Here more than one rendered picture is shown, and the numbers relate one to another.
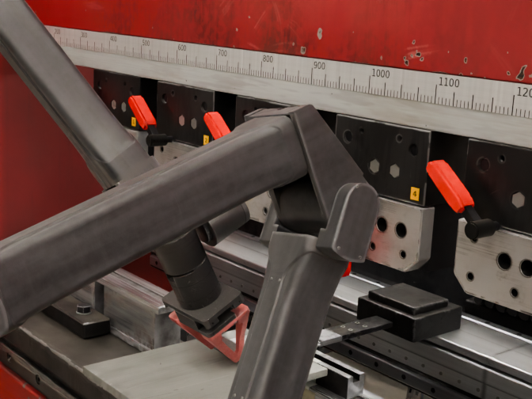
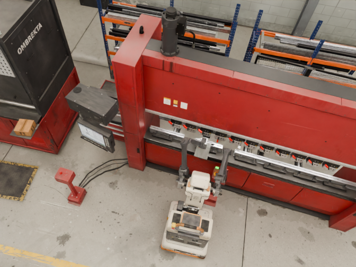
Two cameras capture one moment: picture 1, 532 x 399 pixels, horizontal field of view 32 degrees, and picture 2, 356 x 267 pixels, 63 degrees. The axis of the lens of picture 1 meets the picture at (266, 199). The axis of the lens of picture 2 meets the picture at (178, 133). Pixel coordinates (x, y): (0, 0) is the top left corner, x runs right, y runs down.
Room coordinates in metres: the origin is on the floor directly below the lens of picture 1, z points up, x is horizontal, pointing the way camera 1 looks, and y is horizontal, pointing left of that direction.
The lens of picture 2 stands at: (-0.27, 1.63, 4.33)
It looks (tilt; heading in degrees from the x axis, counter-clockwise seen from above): 56 degrees down; 321
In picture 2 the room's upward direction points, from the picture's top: 6 degrees clockwise
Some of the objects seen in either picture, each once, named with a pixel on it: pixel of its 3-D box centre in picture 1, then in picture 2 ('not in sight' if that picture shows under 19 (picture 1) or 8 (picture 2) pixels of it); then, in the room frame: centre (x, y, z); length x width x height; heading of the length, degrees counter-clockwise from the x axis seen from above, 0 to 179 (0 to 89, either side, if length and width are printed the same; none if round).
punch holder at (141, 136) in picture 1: (135, 121); (176, 121); (1.53, 0.23, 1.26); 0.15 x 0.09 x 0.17; 40
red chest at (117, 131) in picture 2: not in sight; (117, 115); (2.58, 0.64, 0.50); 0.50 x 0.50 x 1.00; 40
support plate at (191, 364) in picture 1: (207, 370); (202, 149); (1.11, 0.07, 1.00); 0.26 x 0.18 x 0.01; 130
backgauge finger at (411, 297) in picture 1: (375, 317); not in sight; (1.30, -0.17, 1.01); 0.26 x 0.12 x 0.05; 130
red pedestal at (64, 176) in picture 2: not in sight; (71, 186); (1.85, 1.76, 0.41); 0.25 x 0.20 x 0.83; 130
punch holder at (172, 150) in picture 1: (204, 138); (191, 125); (1.38, 0.10, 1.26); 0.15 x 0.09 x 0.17; 40
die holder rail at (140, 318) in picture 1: (98, 290); (167, 133); (1.63, 0.30, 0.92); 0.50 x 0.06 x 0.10; 40
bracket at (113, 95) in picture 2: not in sight; (101, 98); (2.03, 0.99, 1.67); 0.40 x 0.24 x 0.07; 40
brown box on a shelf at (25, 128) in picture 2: not in sight; (23, 127); (2.64, 1.94, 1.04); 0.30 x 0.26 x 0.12; 44
